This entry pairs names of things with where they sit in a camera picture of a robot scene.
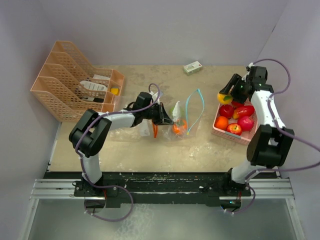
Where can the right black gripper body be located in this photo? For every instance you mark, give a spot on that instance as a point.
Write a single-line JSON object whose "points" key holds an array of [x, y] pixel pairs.
{"points": [[239, 91]]}

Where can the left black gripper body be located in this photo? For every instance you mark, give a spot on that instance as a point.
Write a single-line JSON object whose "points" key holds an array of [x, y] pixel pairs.
{"points": [[153, 113]]}

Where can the fake yellow orange fruit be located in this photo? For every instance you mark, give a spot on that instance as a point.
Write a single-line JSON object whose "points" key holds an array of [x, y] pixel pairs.
{"points": [[224, 99]]}

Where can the fake orange persimmon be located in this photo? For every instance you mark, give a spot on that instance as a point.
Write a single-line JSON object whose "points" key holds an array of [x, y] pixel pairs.
{"points": [[180, 127]]}

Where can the red fake apple one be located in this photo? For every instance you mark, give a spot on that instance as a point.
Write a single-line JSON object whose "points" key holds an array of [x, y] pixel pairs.
{"points": [[236, 104]]}

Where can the zip bag of mixed fruit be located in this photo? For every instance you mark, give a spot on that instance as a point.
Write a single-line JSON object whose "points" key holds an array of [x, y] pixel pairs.
{"points": [[191, 109]]}

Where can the zip bag of red apples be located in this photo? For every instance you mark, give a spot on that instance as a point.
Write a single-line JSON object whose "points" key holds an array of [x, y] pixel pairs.
{"points": [[143, 131]]}

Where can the red fake apple two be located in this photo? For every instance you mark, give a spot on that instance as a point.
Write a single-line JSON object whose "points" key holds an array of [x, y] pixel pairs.
{"points": [[226, 111]]}

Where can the red fake apple three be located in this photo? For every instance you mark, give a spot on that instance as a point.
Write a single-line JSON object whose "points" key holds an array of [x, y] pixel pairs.
{"points": [[246, 123]]}

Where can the fake orange tangerine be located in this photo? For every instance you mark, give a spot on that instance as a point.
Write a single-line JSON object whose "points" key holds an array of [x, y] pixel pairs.
{"points": [[221, 123]]}

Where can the pink perforated plastic basket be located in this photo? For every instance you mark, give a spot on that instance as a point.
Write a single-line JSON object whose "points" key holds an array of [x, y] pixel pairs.
{"points": [[235, 121]]}

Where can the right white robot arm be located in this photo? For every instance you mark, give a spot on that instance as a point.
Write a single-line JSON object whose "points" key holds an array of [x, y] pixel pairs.
{"points": [[270, 145]]}

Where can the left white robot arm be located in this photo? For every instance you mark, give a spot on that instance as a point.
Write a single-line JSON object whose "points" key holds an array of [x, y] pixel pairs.
{"points": [[89, 134]]}

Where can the small white red box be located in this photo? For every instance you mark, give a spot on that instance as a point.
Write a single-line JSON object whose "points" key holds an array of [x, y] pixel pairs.
{"points": [[192, 68]]}

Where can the yellow eraser block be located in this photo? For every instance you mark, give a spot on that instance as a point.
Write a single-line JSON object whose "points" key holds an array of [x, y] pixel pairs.
{"points": [[115, 91]]}

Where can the white packet in organizer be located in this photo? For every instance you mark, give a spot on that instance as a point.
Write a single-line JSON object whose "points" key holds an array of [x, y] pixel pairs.
{"points": [[101, 83]]}

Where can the orange desk file organizer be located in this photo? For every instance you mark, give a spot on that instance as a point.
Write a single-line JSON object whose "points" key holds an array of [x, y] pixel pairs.
{"points": [[58, 87]]}

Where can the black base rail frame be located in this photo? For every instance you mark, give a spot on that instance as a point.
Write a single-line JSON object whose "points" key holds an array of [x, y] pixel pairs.
{"points": [[166, 188]]}

